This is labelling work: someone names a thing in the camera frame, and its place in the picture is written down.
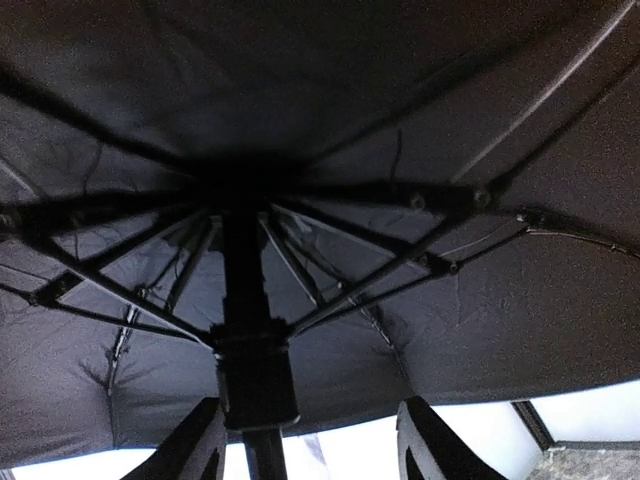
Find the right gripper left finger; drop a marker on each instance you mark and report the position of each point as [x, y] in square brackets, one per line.
[195, 449]

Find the right black corner post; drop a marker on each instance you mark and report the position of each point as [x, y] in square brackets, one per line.
[534, 424]

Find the lavender folding umbrella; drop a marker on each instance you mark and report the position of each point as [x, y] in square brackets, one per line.
[311, 210]

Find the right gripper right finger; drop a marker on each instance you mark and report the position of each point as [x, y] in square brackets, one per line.
[429, 449]

